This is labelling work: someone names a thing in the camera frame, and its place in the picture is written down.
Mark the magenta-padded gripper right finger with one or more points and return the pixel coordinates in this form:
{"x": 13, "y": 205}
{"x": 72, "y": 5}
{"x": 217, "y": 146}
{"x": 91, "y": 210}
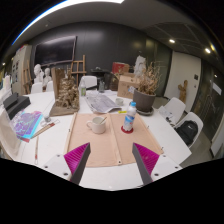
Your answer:
{"x": 148, "y": 158}

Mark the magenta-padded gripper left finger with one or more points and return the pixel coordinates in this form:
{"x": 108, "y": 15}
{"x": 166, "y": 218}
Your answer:
{"x": 75, "y": 158}

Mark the white blue-capped drink bottle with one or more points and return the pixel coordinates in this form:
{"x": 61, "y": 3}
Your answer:
{"x": 129, "y": 118}

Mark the beige canvas mat wooden slats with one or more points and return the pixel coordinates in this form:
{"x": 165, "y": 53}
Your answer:
{"x": 100, "y": 146}

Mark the white ceramic mug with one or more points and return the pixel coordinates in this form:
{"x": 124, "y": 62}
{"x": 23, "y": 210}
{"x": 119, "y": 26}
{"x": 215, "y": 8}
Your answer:
{"x": 97, "y": 127}

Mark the long thin paintbrush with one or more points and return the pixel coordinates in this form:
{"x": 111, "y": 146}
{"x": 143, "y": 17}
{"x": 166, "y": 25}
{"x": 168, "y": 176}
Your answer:
{"x": 36, "y": 150}

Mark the bundle of paintbrushes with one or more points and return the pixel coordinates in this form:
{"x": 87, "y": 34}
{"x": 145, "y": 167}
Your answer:
{"x": 46, "y": 128}

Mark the grey plant saucer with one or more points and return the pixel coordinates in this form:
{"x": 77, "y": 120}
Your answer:
{"x": 146, "y": 114}

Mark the black backpack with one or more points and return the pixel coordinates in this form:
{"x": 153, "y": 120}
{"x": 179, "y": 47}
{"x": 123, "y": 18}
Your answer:
{"x": 187, "y": 132}

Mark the wooden stirring stick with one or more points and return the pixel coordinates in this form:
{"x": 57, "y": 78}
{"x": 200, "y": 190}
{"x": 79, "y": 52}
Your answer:
{"x": 103, "y": 120}

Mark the small paint jar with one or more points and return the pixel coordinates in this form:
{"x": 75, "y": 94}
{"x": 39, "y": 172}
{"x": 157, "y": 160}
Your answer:
{"x": 47, "y": 118}

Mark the small yellow object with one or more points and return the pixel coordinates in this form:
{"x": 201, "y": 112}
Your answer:
{"x": 122, "y": 112}

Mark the dried plant in grey pot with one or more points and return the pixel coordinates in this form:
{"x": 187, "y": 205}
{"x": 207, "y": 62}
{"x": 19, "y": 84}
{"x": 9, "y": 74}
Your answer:
{"x": 144, "y": 100}

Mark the white plastic chair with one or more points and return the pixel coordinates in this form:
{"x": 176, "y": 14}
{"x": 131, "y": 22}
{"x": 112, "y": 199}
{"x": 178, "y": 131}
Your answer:
{"x": 196, "y": 118}
{"x": 50, "y": 86}
{"x": 89, "y": 81}
{"x": 175, "y": 106}
{"x": 36, "y": 88}

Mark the colourful painting sheet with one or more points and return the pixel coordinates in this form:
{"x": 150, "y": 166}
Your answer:
{"x": 26, "y": 125}

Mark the printed newspaper sheet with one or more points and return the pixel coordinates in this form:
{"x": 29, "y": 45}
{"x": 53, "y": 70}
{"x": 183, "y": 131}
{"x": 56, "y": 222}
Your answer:
{"x": 101, "y": 102}

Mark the small white cup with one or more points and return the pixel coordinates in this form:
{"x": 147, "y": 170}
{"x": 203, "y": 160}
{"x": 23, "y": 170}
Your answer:
{"x": 119, "y": 101}

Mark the gold sculpture on wooden base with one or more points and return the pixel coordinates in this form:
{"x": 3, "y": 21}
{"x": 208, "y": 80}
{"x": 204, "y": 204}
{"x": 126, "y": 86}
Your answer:
{"x": 68, "y": 95}

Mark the small green-labelled plastic bottle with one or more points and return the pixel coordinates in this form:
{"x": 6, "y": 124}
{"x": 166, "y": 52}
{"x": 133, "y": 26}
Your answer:
{"x": 82, "y": 90}

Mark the cardboard box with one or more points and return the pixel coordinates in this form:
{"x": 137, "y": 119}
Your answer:
{"x": 126, "y": 86}

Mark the large black box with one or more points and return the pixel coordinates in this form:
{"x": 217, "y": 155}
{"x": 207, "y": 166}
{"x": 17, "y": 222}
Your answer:
{"x": 19, "y": 106}

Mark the small black box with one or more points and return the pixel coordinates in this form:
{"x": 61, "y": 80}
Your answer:
{"x": 10, "y": 100}

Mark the wooden easel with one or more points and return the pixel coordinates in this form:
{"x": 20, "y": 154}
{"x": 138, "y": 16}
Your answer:
{"x": 26, "y": 76}
{"x": 77, "y": 71}

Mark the white plaster bust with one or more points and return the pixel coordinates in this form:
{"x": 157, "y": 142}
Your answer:
{"x": 47, "y": 74}
{"x": 37, "y": 71}

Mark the white wrapped figure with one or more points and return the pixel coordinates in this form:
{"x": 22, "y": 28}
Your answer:
{"x": 140, "y": 66}

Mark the red box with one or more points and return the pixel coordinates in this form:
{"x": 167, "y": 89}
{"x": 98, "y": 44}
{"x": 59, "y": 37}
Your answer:
{"x": 120, "y": 67}

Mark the beige cabinet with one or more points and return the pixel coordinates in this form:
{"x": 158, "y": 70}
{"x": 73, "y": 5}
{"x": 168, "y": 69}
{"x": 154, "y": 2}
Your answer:
{"x": 18, "y": 66}

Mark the round ceiling spotlight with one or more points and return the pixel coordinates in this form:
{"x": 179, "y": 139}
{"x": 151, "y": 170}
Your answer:
{"x": 171, "y": 41}
{"x": 207, "y": 50}

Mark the long ceiling light strip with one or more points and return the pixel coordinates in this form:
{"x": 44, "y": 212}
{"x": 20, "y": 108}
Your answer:
{"x": 66, "y": 5}

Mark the wooden wall figure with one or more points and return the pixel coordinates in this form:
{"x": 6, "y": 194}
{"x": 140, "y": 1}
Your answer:
{"x": 182, "y": 90}

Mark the black wall screen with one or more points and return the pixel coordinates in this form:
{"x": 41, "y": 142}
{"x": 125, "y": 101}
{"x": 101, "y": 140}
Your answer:
{"x": 55, "y": 50}

